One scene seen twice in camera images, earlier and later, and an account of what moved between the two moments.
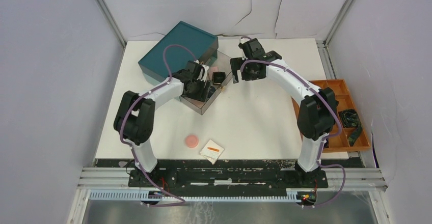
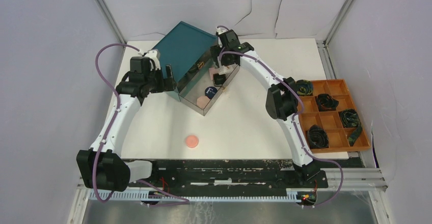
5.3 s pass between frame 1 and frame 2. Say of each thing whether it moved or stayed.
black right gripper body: moved
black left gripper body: moved
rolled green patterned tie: stayed
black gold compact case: stayed
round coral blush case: stayed
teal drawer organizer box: stayed
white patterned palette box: moved
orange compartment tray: stayed
